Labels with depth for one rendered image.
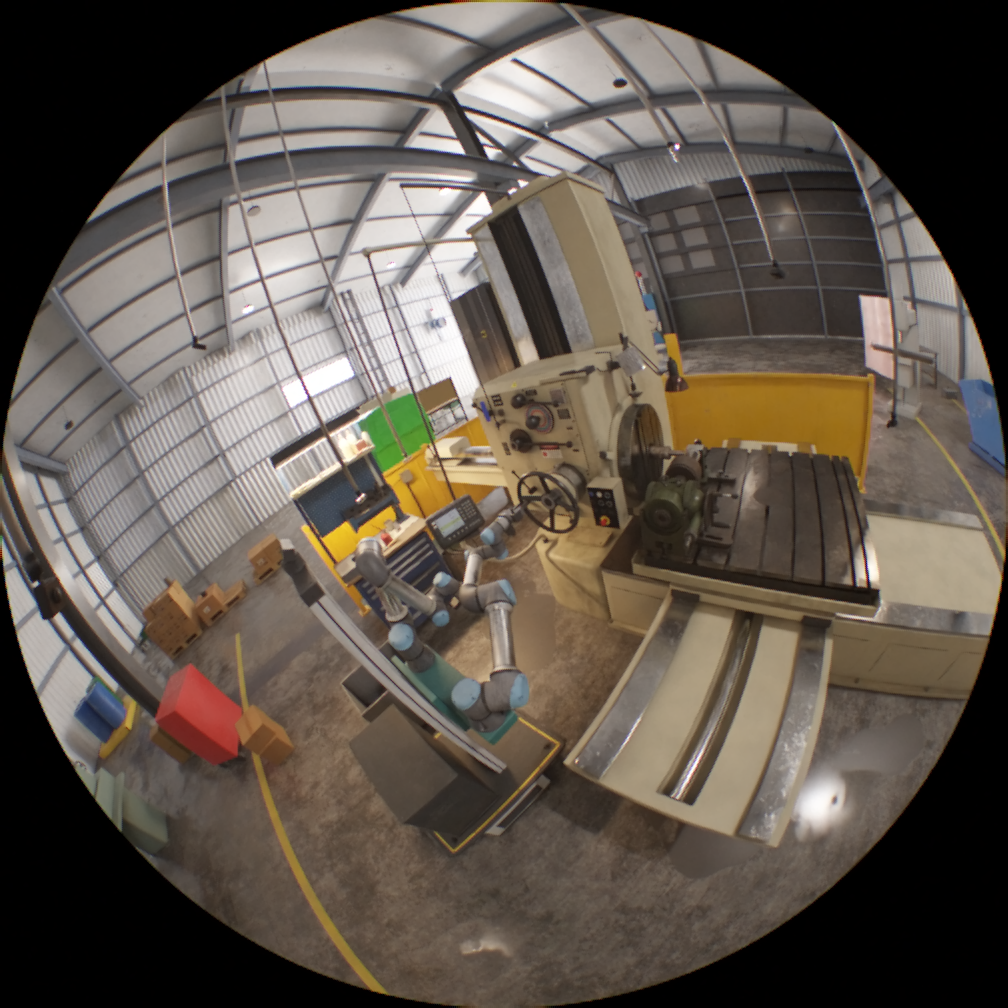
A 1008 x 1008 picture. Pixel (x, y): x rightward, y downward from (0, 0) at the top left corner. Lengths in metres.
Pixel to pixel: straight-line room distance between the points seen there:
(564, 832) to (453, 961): 1.12
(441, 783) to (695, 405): 3.92
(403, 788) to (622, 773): 0.88
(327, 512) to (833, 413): 4.99
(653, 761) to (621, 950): 1.25
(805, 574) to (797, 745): 0.71
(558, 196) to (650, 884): 3.76
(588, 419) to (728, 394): 2.52
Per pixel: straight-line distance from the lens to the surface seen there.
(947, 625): 2.46
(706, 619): 1.76
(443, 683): 1.56
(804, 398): 3.87
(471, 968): 2.44
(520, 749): 1.98
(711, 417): 3.98
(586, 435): 1.62
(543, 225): 2.29
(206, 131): 8.40
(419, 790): 1.54
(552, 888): 2.18
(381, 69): 8.80
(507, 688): 1.15
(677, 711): 1.51
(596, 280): 2.12
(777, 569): 1.62
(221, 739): 3.94
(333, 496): 3.06
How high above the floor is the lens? 2.11
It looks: 27 degrees down
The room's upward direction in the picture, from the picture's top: 22 degrees counter-clockwise
